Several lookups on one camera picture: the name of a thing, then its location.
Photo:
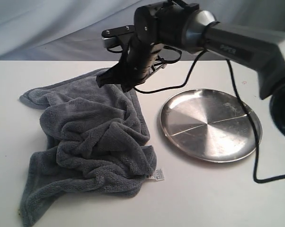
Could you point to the round stainless steel plate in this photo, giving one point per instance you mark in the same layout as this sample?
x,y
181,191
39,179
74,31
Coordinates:
x,y
209,125

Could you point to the grey fluffy towel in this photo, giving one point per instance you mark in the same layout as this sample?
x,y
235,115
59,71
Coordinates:
x,y
97,142

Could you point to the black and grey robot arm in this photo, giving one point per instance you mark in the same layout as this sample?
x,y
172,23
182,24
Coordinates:
x,y
174,23

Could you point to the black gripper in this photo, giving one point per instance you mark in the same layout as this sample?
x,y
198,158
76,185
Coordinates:
x,y
133,67

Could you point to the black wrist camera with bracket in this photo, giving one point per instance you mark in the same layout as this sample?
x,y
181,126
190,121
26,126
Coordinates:
x,y
119,36

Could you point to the grey backdrop cloth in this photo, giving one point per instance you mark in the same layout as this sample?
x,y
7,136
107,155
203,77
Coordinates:
x,y
70,30

